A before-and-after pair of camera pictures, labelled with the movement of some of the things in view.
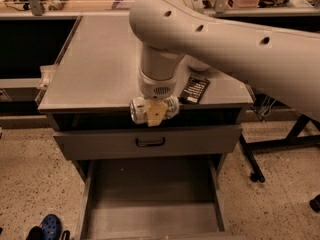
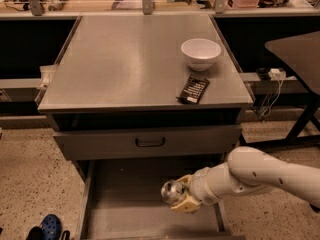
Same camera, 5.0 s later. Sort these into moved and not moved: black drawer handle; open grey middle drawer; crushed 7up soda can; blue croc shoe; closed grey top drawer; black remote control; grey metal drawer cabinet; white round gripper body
Moved: white round gripper body; crushed 7up soda can
Not moved: open grey middle drawer; black drawer handle; blue croc shoe; closed grey top drawer; grey metal drawer cabinet; black remote control
